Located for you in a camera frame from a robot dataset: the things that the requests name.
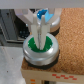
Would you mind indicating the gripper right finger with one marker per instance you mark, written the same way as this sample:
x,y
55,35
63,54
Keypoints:
x,y
45,29

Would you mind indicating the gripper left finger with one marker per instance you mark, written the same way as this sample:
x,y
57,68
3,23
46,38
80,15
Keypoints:
x,y
35,29

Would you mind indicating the green button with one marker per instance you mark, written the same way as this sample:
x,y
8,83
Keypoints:
x,y
31,46

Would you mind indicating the blue button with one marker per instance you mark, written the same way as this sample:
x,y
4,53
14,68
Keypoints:
x,y
41,14

